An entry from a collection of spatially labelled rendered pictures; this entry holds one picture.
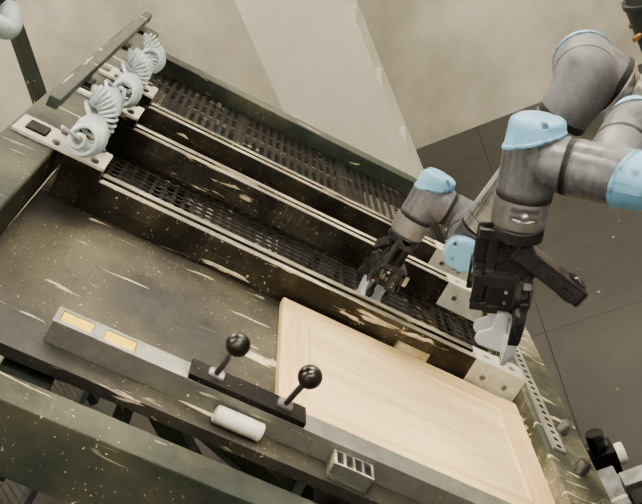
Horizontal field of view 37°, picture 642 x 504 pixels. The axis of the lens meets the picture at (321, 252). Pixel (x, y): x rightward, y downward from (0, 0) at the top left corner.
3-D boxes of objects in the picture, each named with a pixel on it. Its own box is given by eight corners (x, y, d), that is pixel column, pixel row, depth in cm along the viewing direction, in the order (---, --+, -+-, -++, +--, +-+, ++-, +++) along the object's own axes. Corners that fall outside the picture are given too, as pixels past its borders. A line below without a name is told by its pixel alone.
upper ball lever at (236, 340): (220, 393, 148) (250, 354, 138) (198, 383, 147) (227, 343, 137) (227, 373, 150) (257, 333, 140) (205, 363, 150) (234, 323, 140)
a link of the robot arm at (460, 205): (480, 262, 195) (434, 236, 195) (484, 238, 205) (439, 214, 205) (500, 233, 191) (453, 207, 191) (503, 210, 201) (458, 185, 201)
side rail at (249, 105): (423, 221, 336) (439, 195, 332) (137, 80, 315) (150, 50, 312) (421, 213, 343) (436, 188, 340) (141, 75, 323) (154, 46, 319)
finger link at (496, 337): (468, 360, 136) (479, 303, 132) (510, 365, 136) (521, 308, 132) (470, 371, 133) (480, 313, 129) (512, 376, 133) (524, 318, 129)
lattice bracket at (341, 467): (365, 494, 149) (374, 479, 148) (326, 477, 148) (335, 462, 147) (364, 479, 153) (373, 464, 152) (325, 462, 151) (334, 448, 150)
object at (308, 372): (289, 423, 150) (323, 386, 140) (267, 413, 149) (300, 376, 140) (294, 403, 153) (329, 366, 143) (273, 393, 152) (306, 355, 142)
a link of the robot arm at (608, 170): (670, 132, 121) (584, 115, 125) (653, 171, 112) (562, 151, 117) (657, 185, 125) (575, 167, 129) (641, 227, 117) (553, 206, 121)
